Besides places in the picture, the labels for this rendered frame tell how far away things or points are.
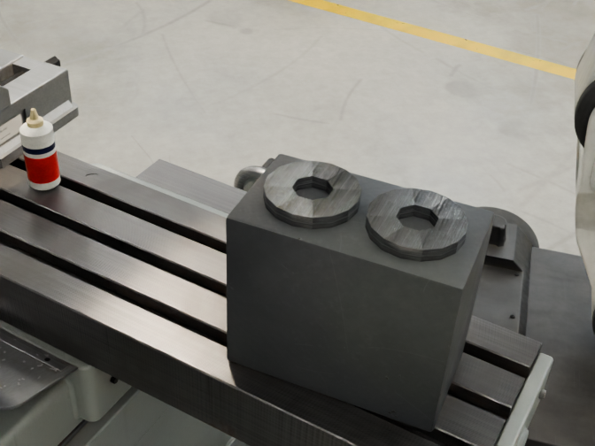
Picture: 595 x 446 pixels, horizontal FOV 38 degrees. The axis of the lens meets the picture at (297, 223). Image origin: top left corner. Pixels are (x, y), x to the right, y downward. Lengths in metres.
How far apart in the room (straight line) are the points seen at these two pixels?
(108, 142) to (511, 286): 1.73
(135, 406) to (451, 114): 2.18
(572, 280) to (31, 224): 0.94
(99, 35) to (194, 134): 0.84
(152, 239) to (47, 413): 0.23
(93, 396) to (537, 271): 0.86
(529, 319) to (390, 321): 0.75
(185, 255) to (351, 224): 0.31
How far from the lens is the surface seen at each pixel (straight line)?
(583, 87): 1.17
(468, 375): 0.91
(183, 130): 2.96
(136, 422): 1.21
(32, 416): 1.03
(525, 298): 1.52
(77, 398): 1.07
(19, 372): 1.00
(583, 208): 1.23
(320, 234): 0.76
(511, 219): 1.66
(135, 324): 0.94
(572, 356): 1.46
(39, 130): 1.11
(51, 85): 1.26
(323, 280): 0.77
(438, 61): 3.51
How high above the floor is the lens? 1.56
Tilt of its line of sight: 38 degrees down
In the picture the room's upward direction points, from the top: 3 degrees clockwise
